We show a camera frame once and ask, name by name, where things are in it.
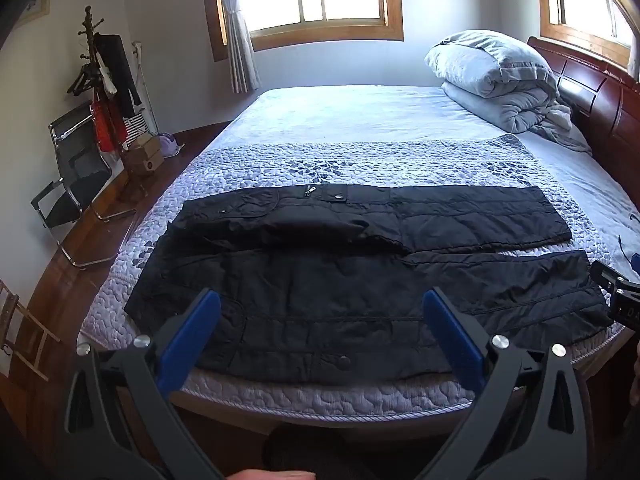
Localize black pants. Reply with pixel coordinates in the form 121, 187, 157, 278
124, 184, 613, 386

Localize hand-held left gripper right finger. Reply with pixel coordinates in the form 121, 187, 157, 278
415, 287, 596, 480

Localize narrow wooden framed window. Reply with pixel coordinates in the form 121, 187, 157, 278
532, 0, 640, 68

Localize cardboard box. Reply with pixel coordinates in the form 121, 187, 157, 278
122, 132, 166, 176

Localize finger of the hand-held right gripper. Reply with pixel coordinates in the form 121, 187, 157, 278
590, 260, 632, 290

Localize dark wooden headboard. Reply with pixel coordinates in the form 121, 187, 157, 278
527, 35, 640, 201

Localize framed wall picture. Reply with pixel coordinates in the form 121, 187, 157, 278
19, 0, 54, 24

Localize grey folded comforter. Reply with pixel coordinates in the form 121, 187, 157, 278
425, 30, 573, 134

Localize grey curtain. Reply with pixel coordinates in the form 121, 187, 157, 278
210, 0, 262, 94

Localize black hanging garment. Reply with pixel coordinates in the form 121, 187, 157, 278
95, 34, 142, 119

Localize wooden coat rack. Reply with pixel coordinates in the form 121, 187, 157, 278
67, 6, 151, 193

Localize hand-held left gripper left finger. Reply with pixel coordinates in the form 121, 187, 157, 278
65, 287, 226, 480

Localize wooden folding rack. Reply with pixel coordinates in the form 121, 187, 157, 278
0, 280, 62, 382

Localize white crumpled cloth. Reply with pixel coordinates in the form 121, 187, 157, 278
532, 102, 593, 155

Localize red bag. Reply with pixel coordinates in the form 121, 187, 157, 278
91, 95, 126, 154

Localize quilted patterned bedspread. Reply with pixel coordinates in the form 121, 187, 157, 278
80, 132, 626, 418

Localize bed mattress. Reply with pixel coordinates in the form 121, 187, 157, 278
80, 85, 640, 421

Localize black metal frame chair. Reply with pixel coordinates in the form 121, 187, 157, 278
31, 102, 138, 267

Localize person's left hand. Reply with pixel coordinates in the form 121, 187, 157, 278
232, 469, 318, 480

